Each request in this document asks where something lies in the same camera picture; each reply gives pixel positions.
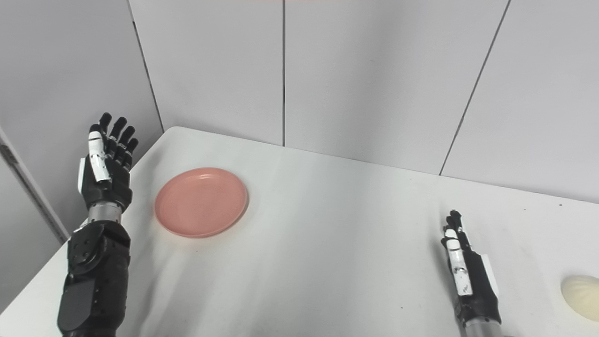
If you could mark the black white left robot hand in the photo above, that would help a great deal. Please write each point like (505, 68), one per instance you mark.
(110, 182)

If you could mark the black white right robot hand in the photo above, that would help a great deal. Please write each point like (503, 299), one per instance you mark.
(479, 290)

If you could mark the pink round plate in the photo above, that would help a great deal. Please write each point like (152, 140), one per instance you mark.
(201, 203)

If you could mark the white steamed bun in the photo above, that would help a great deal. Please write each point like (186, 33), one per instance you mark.
(582, 297)

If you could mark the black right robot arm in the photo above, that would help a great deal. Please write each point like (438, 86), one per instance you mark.
(482, 330)

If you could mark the grey metal wall strip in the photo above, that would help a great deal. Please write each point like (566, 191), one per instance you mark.
(28, 182)

